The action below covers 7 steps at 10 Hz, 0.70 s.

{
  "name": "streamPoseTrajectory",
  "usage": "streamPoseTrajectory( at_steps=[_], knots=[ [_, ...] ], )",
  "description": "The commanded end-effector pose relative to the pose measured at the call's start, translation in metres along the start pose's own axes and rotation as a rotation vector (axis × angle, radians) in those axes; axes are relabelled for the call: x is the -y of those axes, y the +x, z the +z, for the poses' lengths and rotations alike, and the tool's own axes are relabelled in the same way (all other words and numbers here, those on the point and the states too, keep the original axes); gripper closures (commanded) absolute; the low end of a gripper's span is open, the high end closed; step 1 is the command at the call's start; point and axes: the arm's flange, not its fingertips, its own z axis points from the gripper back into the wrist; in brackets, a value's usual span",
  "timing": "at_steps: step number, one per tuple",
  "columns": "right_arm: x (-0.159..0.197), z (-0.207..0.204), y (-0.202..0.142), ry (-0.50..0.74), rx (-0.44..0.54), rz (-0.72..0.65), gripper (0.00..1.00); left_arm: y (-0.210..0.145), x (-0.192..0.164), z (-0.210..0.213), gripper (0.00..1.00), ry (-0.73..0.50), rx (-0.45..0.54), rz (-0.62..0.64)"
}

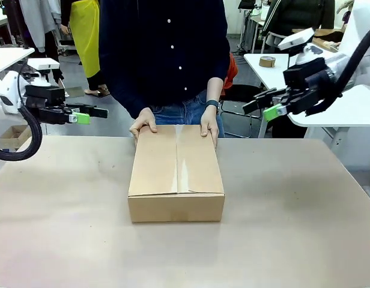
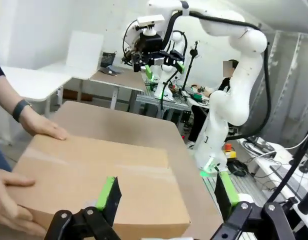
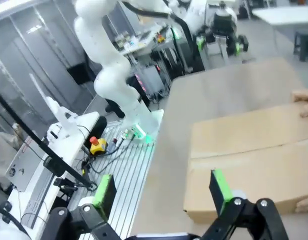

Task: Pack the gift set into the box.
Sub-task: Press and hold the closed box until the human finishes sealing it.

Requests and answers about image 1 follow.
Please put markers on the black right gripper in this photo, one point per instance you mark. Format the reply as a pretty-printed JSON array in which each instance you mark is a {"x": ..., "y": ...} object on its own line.
[{"x": 306, "y": 99}]

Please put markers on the orange cloth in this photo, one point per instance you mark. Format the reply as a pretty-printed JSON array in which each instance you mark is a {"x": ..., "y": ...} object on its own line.
[{"x": 232, "y": 72}]

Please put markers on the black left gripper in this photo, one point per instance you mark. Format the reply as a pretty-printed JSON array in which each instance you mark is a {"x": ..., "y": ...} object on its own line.
[{"x": 53, "y": 115}]

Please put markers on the person's bare left forearm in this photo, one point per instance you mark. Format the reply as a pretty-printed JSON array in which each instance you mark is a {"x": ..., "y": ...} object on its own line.
[{"x": 214, "y": 88}]

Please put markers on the person's blue jeans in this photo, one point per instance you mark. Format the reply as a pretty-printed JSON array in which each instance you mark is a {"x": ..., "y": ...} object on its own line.
[{"x": 191, "y": 111}]

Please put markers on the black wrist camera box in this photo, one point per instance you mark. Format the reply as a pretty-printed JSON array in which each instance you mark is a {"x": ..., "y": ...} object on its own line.
[
  {"x": 305, "y": 73},
  {"x": 45, "y": 94}
]

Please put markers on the white table with adjustable leg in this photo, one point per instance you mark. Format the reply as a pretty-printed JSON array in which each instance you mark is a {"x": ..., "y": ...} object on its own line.
[{"x": 353, "y": 108}]

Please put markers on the flat brown cardboard sheet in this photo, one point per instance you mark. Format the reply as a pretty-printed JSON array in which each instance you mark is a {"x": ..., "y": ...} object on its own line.
[{"x": 323, "y": 37}]

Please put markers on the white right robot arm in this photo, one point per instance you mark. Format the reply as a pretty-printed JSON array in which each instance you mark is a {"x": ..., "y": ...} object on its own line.
[{"x": 360, "y": 36}]

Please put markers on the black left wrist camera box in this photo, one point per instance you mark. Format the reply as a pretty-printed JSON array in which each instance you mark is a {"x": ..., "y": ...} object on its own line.
[{"x": 45, "y": 94}]

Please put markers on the white table with tape roll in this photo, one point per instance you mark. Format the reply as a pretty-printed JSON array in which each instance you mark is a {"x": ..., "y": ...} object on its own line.
[{"x": 272, "y": 75}]

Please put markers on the black wrist watch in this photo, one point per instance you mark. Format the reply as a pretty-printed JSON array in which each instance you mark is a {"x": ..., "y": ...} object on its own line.
[{"x": 212, "y": 103}]

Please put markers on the small open cardboard box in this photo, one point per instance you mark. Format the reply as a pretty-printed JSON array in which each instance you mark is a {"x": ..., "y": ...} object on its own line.
[{"x": 13, "y": 136}]

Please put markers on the grey hanging garment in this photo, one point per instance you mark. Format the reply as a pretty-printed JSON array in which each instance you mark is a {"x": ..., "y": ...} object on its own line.
[{"x": 41, "y": 21}]

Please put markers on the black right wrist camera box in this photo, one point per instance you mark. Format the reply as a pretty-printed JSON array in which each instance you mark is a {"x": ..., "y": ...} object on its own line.
[{"x": 305, "y": 73}]

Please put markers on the person's left hand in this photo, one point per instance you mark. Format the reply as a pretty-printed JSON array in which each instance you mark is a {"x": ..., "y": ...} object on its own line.
[{"x": 209, "y": 123}]

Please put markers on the yellow apron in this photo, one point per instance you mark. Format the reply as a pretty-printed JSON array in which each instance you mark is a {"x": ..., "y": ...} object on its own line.
[{"x": 84, "y": 36}]

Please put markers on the black chair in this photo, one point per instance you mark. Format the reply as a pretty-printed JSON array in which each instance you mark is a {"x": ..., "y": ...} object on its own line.
[{"x": 237, "y": 102}]

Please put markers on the brown paper tape roll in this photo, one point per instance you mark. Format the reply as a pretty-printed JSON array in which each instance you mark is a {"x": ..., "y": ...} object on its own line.
[{"x": 267, "y": 61}]

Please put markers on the person's navy shirt torso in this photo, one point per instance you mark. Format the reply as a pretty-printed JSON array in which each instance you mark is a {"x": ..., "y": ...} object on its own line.
[{"x": 161, "y": 51}]

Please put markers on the brown cardboard shipping box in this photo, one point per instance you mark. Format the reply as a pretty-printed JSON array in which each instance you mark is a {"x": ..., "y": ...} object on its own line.
[{"x": 176, "y": 168}]

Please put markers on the white side table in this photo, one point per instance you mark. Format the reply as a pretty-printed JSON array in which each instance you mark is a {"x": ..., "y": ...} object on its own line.
[{"x": 7, "y": 58}]

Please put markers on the bystander in dark jacket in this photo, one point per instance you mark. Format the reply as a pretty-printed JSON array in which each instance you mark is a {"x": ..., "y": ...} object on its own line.
[{"x": 299, "y": 15}]

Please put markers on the person's right hand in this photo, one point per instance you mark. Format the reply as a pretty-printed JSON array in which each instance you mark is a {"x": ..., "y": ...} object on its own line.
[{"x": 144, "y": 123}]

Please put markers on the person's navy sleeved right forearm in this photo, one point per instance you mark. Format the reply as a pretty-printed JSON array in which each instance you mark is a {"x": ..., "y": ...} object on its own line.
[{"x": 128, "y": 102}]

